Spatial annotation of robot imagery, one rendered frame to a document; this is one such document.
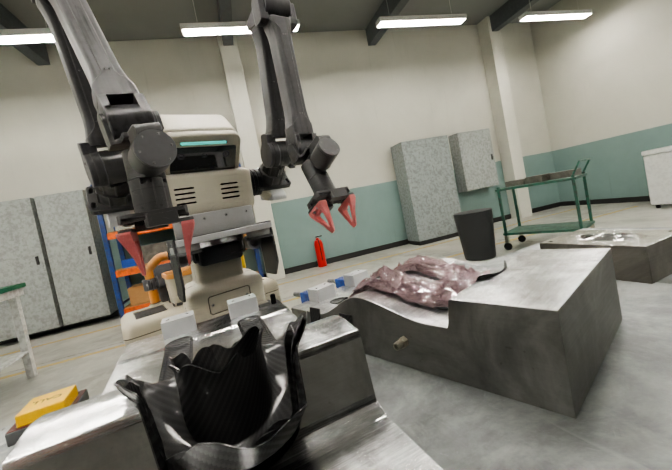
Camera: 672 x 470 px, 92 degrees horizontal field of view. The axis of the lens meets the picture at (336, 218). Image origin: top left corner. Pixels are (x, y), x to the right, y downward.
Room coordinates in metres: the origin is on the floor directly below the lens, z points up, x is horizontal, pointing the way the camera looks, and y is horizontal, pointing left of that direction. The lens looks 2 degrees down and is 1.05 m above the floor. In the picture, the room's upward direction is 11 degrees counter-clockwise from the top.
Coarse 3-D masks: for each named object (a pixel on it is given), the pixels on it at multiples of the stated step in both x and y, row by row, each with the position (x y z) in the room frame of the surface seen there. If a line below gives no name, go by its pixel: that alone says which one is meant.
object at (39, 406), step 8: (56, 392) 0.53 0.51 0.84; (64, 392) 0.53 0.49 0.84; (72, 392) 0.53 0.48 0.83; (32, 400) 0.52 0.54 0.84; (40, 400) 0.51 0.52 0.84; (48, 400) 0.51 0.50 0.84; (56, 400) 0.50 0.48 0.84; (64, 400) 0.50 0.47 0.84; (72, 400) 0.52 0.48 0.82; (24, 408) 0.50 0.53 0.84; (32, 408) 0.49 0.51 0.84; (40, 408) 0.49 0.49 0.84; (48, 408) 0.49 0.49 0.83; (56, 408) 0.49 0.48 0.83; (16, 416) 0.48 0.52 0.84; (24, 416) 0.48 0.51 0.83; (32, 416) 0.48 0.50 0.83; (40, 416) 0.49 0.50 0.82; (16, 424) 0.47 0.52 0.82; (24, 424) 0.48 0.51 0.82
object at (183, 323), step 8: (192, 312) 0.56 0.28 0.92; (168, 320) 0.54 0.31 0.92; (176, 320) 0.54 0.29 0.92; (184, 320) 0.54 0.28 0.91; (192, 320) 0.54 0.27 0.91; (168, 328) 0.53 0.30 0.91; (176, 328) 0.53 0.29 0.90; (184, 328) 0.54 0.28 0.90; (192, 328) 0.54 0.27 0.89; (168, 336) 0.53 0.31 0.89
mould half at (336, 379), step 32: (224, 320) 0.57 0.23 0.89; (288, 320) 0.51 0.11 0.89; (320, 320) 0.34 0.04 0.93; (128, 352) 0.50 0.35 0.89; (160, 352) 0.48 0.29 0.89; (320, 352) 0.29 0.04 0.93; (352, 352) 0.30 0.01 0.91; (320, 384) 0.28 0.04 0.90; (352, 384) 0.29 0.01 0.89; (64, 416) 0.24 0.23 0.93; (96, 416) 0.24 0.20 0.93; (128, 416) 0.23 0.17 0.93; (320, 416) 0.28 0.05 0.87; (352, 416) 0.28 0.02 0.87; (384, 416) 0.28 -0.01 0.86; (32, 448) 0.21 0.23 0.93; (64, 448) 0.21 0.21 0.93; (96, 448) 0.22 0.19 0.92; (128, 448) 0.22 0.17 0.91; (288, 448) 0.26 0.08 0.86; (320, 448) 0.26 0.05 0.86; (352, 448) 0.25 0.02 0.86; (384, 448) 0.24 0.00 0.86; (416, 448) 0.24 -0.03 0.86
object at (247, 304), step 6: (252, 294) 0.61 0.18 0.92; (228, 300) 0.60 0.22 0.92; (234, 300) 0.59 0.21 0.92; (240, 300) 0.58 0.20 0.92; (246, 300) 0.58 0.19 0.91; (252, 300) 0.58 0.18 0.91; (228, 306) 0.57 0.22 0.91; (234, 306) 0.57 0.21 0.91; (240, 306) 0.58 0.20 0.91; (246, 306) 0.58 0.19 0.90; (252, 306) 0.58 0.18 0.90; (234, 312) 0.57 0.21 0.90; (240, 312) 0.57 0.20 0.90; (246, 312) 0.58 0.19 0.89; (252, 312) 0.58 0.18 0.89
